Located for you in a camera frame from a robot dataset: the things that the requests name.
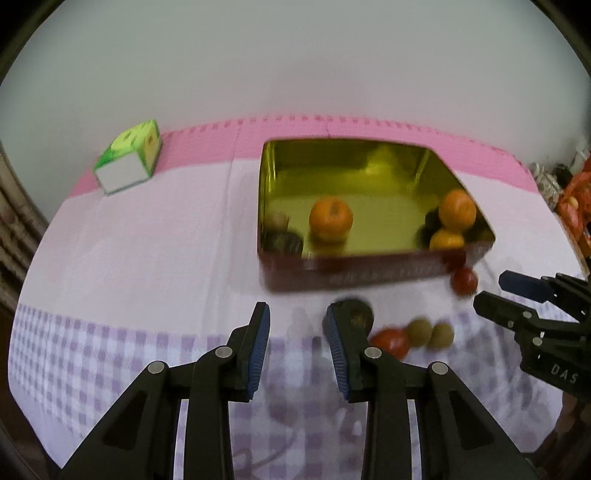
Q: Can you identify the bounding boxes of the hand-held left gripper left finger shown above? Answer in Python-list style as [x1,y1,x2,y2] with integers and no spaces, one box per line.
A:
[60,301,271,480]

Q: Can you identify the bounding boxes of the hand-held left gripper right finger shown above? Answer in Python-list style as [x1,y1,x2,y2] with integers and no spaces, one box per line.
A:
[323,302,532,480]

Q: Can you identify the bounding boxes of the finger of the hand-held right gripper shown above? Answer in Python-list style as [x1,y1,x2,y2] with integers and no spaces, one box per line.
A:
[499,271,591,320]
[473,291,591,341]

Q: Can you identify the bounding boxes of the red tomato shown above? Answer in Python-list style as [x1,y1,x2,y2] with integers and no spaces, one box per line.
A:
[450,268,478,296]
[369,328,411,361]

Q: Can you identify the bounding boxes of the dark round dried fruit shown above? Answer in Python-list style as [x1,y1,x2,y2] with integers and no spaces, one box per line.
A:
[422,208,444,236]
[272,231,305,254]
[339,298,375,335]

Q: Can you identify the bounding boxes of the gold metal tin box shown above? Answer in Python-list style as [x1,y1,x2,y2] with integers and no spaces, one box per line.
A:
[257,137,497,295]

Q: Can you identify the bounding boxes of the orange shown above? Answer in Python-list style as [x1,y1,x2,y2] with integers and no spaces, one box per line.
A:
[429,228,466,251]
[438,188,477,232]
[308,196,355,245]

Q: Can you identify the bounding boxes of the green kiwi right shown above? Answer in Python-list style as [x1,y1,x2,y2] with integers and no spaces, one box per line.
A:
[428,322,455,352]

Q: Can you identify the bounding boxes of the green kiwi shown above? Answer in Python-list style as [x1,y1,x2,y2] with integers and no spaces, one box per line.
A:
[428,322,455,352]
[405,318,434,349]

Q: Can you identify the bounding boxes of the green kiwi left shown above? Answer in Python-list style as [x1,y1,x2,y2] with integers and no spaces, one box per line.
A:
[405,318,434,349]

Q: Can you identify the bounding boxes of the orange plastic bag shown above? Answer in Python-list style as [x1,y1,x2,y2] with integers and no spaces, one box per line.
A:
[556,157,591,241]

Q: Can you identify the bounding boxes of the pink purple checked sheet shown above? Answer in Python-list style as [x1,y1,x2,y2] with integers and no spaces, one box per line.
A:
[9,113,587,480]

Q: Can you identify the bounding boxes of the green white tissue pack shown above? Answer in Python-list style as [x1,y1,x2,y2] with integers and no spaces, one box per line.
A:
[93,120,162,197]

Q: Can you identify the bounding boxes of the beige curved pipes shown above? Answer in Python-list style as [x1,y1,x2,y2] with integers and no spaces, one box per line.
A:
[0,152,51,315]

